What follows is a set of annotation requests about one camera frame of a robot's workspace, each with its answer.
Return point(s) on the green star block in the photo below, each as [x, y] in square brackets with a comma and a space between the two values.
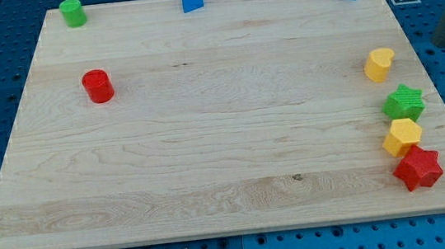
[404, 103]

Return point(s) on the yellow heart block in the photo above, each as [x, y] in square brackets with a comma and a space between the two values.
[378, 64]

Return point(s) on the red star block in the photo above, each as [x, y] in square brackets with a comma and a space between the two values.
[419, 167]

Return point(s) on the light wooden board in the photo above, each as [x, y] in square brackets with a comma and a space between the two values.
[245, 116]

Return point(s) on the red cylinder block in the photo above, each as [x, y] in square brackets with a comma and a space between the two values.
[98, 86]

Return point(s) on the yellow hexagon block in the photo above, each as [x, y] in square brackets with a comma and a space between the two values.
[403, 134]

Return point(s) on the green cylinder block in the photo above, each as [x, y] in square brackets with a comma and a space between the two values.
[73, 13]

